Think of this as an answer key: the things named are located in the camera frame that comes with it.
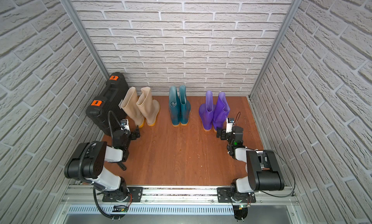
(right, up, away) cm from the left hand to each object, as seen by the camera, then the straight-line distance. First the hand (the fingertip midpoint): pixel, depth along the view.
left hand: (131, 124), depth 93 cm
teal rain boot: (+29, +12, -3) cm, 32 cm away
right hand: (+63, -2, +1) cm, 63 cm away
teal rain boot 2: (+36, +12, -10) cm, 39 cm away
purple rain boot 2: (+57, +9, -11) cm, 59 cm away
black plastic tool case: (-10, +9, -12) cm, 18 cm away
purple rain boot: (+48, +8, -15) cm, 51 cm away
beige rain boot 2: (+14, +11, -5) cm, 18 cm away
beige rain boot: (+4, +12, -12) cm, 18 cm away
